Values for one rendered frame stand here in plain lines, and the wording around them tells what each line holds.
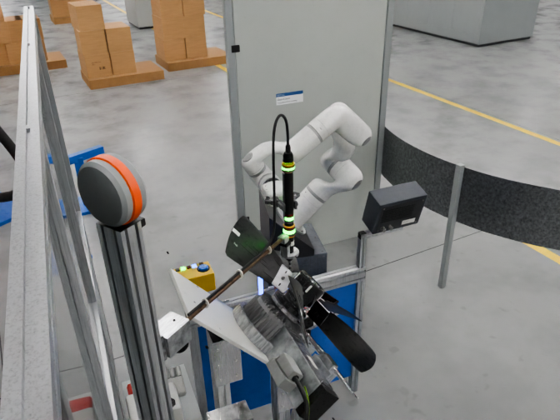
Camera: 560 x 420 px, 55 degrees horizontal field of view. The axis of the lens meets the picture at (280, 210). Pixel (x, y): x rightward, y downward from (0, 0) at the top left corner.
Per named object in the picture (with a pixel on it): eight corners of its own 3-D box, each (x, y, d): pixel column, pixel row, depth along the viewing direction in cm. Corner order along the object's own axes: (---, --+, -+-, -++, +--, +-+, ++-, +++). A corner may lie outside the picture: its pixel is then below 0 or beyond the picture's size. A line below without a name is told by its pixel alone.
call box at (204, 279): (180, 302, 227) (177, 282, 221) (174, 288, 235) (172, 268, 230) (216, 292, 232) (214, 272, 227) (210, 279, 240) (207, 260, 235)
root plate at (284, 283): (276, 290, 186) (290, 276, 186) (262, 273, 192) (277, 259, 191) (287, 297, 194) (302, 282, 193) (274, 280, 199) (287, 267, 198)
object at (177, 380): (163, 402, 194) (162, 397, 193) (158, 372, 206) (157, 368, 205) (187, 396, 196) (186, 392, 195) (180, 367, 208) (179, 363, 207)
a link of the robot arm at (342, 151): (337, 187, 262) (315, 165, 267) (355, 174, 265) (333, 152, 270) (346, 132, 216) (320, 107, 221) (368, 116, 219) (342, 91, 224)
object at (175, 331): (167, 363, 144) (163, 339, 140) (148, 353, 147) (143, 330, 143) (192, 340, 151) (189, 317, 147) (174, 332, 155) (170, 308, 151)
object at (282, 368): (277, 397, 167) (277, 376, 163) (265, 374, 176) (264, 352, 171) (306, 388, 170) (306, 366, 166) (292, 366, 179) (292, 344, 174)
